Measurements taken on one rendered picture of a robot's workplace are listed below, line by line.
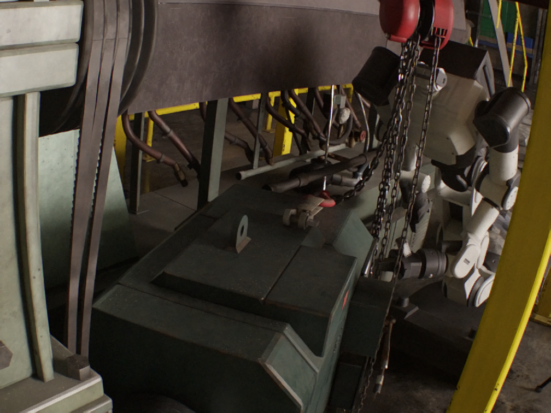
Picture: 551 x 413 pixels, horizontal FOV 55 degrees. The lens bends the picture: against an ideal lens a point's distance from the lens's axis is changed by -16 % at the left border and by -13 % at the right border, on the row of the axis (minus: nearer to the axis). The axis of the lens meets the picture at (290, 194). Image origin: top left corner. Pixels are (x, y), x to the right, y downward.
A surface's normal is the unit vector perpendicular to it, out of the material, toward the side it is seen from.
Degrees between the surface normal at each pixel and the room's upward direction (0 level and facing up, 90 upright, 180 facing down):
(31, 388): 0
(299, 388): 45
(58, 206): 90
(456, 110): 49
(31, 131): 90
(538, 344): 0
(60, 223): 90
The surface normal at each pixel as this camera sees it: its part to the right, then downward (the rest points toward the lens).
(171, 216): 0.13, -0.93
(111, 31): 0.82, 0.24
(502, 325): -0.57, 0.21
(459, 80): -0.40, -0.48
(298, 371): 0.76, -0.51
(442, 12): 0.25, 0.18
